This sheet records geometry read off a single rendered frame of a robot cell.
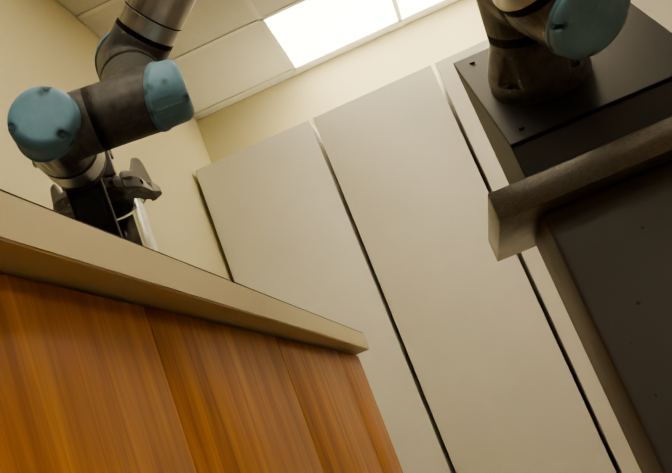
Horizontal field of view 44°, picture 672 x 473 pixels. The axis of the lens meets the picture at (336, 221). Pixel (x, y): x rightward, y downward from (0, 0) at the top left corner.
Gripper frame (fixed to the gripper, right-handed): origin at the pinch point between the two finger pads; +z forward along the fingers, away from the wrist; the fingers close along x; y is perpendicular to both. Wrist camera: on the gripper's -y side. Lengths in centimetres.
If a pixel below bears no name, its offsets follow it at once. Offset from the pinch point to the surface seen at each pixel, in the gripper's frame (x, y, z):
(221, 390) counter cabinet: -8.2, -30.9, -28.1
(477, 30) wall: -174, 112, 269
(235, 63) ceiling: -49, 133, 262
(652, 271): -64, -36, -17
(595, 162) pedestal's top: -61, -20, -21
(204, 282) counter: -10.4, -19.8, -31.0
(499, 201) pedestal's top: -48, -20, -18
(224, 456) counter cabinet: -7, -37, -34
